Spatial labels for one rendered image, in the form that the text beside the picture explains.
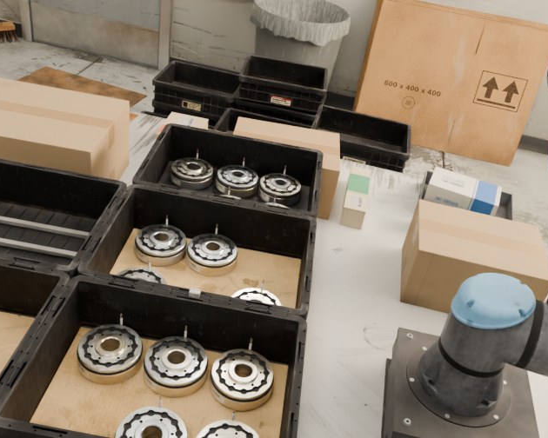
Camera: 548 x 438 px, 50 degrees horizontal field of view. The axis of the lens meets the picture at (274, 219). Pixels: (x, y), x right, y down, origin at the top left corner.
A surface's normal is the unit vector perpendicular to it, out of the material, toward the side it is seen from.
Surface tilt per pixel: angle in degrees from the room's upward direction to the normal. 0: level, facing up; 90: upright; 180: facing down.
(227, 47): 90
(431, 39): 82
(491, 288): 10
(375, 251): 0
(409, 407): 2
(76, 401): 0
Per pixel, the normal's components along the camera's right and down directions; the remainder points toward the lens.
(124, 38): -0.20, 0.54
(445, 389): -0.60, 0.11
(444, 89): -0.16, 0.32
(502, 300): -0.02, -0.84
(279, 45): -0.42, 0.54
